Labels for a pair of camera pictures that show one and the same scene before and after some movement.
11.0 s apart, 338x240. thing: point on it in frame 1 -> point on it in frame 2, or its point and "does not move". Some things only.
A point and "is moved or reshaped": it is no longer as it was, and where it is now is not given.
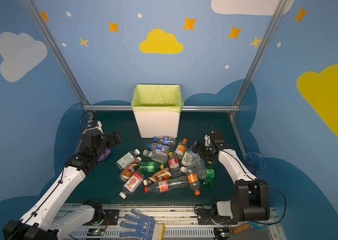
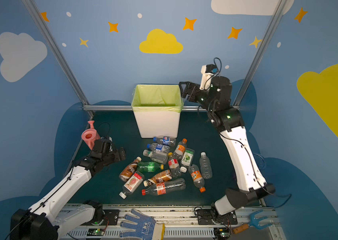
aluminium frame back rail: x=184 y=107 does not move
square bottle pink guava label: x=132 y=184 does not move
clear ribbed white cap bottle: x=200 y=167 is moved or reshaped
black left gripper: x=114 y=138 -> x=114 y=153
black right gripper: x=204 y=151 -> x=193 y=91
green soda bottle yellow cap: x=149 y=167 does not move
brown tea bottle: x=125 y=175 does not move
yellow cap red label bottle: x=174 y=168 does not move
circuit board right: x=221 y=233 does not move
